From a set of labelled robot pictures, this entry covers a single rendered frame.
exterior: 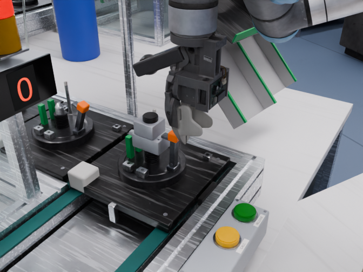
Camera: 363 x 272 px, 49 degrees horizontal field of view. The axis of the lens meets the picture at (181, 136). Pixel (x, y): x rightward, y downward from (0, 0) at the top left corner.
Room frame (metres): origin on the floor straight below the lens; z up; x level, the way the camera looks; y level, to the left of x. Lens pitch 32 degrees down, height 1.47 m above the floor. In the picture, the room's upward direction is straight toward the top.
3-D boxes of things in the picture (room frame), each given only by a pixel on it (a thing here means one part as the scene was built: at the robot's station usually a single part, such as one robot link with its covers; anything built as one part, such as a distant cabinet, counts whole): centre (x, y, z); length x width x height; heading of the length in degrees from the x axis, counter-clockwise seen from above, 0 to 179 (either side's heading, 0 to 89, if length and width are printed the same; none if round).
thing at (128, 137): (0.68, 0.10, 1.01); 0.01 x 0.01 x 0.05; 58
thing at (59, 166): (0.80, 0.28, 1.01); 0.24 x 0.24 x 0.13; 58
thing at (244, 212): (0.54, -0.11, 0.96); 0.04 x 0.04 x 0.02
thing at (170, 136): (0.64, 0.02, 1.04); 0.04 x 0.02 x 0.08; 58
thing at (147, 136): (0.67, 0.07, 1.06); 0.08 x 0.04 x 0.07; 58
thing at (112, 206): (0.56, 0.13, 0.95); 0.01 x 0.01 x 0.04; 58
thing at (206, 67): (0.61, -0.02, 1.21); 0.09 x 0.08 x 0.12; 58
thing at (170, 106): (0.61, 0.01, 1.15); 0.05 x 0.02 x 0.09; 148
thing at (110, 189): (0.67, 0.06, 0.96); 0.24 x 0.24 x 0.02; 58
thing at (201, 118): (0.63, -0.03, 1.10); 0.06 x 0.03 x 0.09; 58
